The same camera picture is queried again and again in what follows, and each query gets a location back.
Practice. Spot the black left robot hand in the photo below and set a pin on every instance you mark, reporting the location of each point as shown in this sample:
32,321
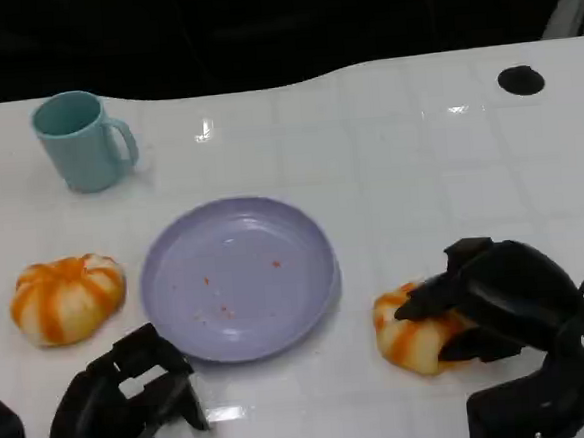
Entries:
100,418

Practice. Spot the lilac plate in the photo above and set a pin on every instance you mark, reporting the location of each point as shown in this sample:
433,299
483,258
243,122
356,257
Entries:
241,282

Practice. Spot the pale green mug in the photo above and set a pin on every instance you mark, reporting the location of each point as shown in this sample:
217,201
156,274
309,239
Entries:
78,143

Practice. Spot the orange and white bread roll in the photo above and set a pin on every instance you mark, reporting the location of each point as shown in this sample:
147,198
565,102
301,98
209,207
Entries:
67,300
411,341

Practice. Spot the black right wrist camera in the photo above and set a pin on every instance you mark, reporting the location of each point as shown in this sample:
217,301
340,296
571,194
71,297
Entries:
526,408

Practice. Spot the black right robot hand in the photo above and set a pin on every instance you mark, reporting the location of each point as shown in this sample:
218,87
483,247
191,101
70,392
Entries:
523,293

